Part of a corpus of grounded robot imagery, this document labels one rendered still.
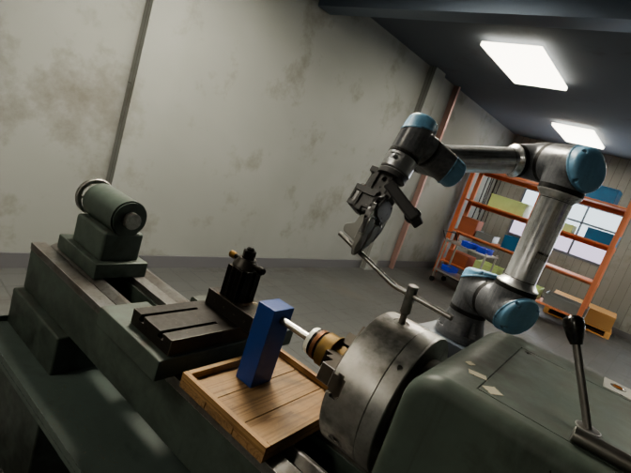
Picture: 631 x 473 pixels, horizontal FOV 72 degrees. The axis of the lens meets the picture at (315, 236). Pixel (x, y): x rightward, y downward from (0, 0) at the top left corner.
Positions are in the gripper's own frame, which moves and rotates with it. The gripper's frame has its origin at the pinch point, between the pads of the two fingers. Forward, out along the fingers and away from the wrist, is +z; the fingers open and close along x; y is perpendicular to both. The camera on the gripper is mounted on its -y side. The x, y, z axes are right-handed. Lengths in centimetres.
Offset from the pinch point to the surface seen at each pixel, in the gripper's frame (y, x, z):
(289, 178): 271, -289, -85
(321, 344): -0.3, -7.1, 22.5
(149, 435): 43, -25, 76
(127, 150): 277, -110, -9
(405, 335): -18.3, -0.7, 11.1
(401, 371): -22.2, 3.7, 17.3
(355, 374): -15.1, 4.7, 22.5
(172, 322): 39, -2, 39
